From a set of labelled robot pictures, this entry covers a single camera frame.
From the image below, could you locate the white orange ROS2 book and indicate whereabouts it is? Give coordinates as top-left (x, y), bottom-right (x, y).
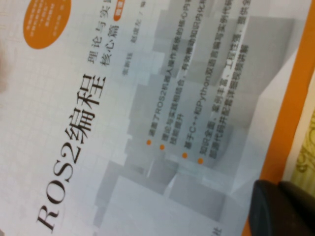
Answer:
top-left (0, 0), bottom-right (315, 236)

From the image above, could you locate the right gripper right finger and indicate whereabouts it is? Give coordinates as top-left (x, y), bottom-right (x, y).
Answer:
top-left (278, 180), bottom-right (315, 236)

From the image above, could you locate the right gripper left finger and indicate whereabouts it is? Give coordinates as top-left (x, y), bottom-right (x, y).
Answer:
top-left (248, 179), bottom-right (296, 236)

